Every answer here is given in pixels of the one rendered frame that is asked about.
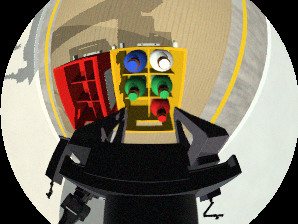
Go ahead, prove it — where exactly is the red plastic crate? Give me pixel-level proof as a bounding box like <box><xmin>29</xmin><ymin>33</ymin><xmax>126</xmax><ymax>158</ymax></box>
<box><xmin>53</xmin><ymin>52</ymin><xmax>118</xmax><ymax>130</ymax></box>

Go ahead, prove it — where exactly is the yellow plastic crate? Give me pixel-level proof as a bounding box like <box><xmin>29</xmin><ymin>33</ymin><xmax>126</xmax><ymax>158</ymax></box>
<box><xmin>110</xmin><ymin>46</ymin><xmax>187</xmax><ymax>132</ymax></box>

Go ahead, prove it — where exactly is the blue bottle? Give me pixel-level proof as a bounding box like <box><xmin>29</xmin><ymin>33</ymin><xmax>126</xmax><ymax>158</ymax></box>
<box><xmin>124</xmin><ymin>50</ymin><xmax>148</xmax><ymax>73</ymax></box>

